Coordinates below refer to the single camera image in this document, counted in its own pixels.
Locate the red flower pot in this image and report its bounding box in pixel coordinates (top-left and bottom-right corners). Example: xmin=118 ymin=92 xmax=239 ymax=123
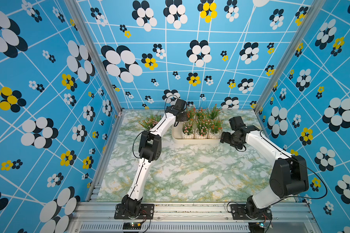
xmin=208 ymin=119 xmax=223 ymax=139
xmin=187 ymin=107 xmax=196 ymax=121

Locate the small pink flower pot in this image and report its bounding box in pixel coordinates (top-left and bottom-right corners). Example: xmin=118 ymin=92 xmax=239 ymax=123
xmin=195 ymin=108 xmax=208 ymax=120

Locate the orange flower pot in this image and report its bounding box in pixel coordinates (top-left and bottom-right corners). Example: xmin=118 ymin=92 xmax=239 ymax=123
xmin=206 ymin=105 xmax=222 ymax=120

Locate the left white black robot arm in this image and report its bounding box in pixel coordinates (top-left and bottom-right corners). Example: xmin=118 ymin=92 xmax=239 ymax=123
xmin=121 ymin=103 xmax=187 ymax=217

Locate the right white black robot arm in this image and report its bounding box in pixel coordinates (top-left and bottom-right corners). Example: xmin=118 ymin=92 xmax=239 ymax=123
xmin=220 ymin=129 xmax=309 ymax=219

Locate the cream plastic storage box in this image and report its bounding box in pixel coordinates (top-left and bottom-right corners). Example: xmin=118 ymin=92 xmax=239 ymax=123
xmin=172 ymin=119 xmax=220 ymax=144

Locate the right green circuit board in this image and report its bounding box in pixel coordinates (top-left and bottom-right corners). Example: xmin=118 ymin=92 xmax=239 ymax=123
xmin=249 ymin=223 xmax=265 ymax=233

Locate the green circuit board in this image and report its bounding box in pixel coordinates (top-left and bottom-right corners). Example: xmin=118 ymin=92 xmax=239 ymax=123
xmin=249 ymin=223 xmax=265 ymax=233
xmin=122 ymin=222 xmax=142 ymax=231

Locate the left green circuit board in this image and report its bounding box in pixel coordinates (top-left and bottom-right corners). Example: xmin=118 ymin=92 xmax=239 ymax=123
xmin=122 ymin=222 xmax=142 ymax=231

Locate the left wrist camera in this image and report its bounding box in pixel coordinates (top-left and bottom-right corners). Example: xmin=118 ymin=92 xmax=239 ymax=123
xmin=173 ymin=99 xmax=187 ymax=112

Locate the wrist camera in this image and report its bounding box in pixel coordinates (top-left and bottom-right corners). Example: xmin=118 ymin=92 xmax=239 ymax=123
xmin=229 ymin=116 xmax=246 ymax=131
xmin=173 ymin=99 xmax=187 ymax=112

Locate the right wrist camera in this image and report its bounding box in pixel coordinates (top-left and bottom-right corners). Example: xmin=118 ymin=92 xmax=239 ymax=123
xmin=229 ymin=116 xmax=246 ymax=131

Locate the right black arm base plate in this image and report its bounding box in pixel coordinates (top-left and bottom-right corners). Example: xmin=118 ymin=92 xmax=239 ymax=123
xmin=227 ymin=202 xmax=272 ymax=221

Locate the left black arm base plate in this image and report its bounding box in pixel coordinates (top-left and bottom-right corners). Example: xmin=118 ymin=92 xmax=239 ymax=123
xmin=114 ymin=203 xmax=155 ymax=220

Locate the aluminium front rail frame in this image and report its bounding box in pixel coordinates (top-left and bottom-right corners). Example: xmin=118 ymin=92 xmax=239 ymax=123
xmin=67 ymin=202 xmax=321 ymax=233

